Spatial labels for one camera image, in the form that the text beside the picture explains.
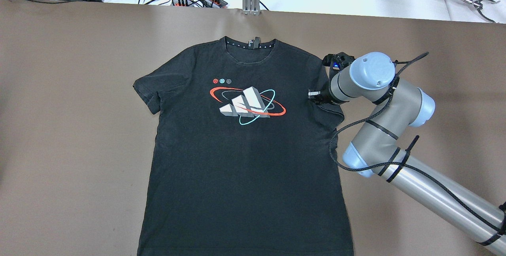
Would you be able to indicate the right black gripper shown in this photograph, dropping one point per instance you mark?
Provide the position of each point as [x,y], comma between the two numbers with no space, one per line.
[325,97]

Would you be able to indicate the black graphic t-shirt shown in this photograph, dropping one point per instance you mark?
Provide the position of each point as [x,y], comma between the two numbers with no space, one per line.
[241,163]

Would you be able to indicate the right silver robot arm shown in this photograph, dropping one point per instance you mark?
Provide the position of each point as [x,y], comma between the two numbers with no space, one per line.
[374,150]

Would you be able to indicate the red power strip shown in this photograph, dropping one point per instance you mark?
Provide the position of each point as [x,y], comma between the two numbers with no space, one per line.
[199,3]

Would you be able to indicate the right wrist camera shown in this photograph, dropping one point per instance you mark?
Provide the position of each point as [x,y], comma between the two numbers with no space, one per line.
[337,62]

